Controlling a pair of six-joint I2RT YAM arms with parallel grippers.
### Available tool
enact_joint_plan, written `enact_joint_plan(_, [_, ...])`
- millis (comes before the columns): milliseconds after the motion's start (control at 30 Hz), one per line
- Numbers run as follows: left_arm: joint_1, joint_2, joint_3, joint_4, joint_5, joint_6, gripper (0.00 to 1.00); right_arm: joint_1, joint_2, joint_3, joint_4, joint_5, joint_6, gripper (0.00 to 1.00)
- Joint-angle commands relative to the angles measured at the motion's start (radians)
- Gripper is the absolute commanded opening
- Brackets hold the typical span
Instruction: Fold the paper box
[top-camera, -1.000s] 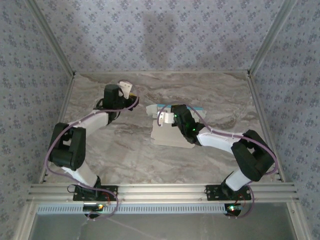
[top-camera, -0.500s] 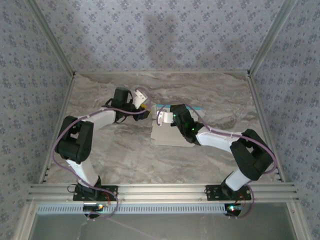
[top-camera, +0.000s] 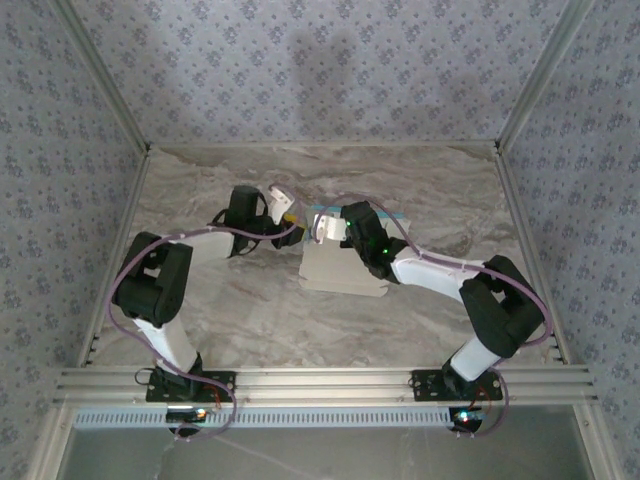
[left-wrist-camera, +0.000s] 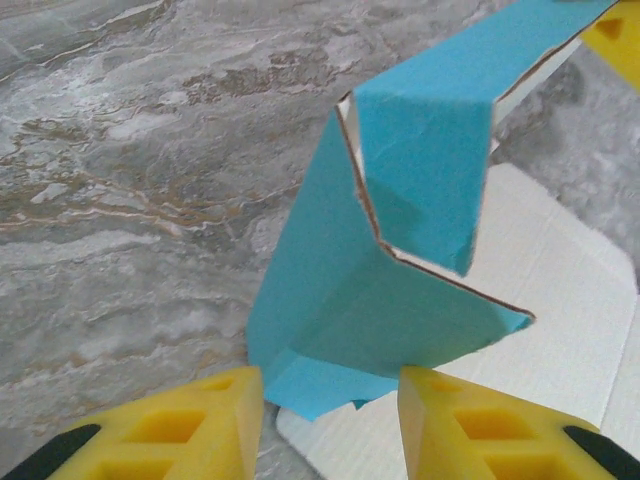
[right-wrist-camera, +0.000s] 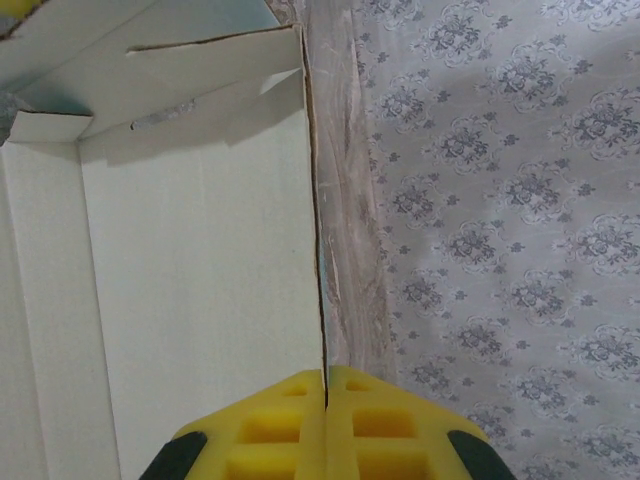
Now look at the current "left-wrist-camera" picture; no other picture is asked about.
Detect blue and white paper box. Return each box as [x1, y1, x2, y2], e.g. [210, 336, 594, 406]
[246, 0, 640, 480]

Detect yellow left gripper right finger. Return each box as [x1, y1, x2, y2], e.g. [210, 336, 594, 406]
[397, 365, 640, 480]

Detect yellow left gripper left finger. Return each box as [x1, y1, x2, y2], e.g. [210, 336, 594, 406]
[0, 365, 265, 480]

